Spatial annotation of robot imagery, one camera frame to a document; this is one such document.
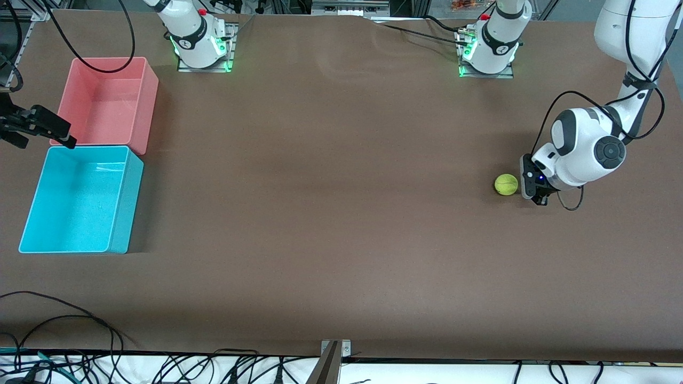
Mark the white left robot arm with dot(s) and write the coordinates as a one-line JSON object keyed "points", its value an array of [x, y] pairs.
{"points": [[587, 144]]}

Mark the yellow-green tennis ball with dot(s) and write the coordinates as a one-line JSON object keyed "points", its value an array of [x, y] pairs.
{"points": [[506, 184]]}

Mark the orange parts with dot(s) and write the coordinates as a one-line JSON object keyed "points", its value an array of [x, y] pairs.
{"points": [[464, 5]]}

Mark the pink plastic bin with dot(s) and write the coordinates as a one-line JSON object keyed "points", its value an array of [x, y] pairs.
{"points": [[101, 106]]}

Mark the blue plastic bin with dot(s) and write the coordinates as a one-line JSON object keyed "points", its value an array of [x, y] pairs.
{"points": [[80, 202]]}

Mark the aluminium frame profile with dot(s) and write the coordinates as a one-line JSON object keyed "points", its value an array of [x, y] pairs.
{"points": [[26, 10]]}

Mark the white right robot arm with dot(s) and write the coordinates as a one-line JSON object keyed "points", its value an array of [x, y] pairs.
{"points": [[192, 37]]}

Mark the metal mount bracket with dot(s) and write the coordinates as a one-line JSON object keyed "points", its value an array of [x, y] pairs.
{"points": [[333, 362]]}

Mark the grey metal box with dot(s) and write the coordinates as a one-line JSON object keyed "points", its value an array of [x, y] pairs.
{"points": [[349, 7]]}

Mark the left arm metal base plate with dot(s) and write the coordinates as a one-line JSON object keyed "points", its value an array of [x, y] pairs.
{"points": [[504, 73]]}

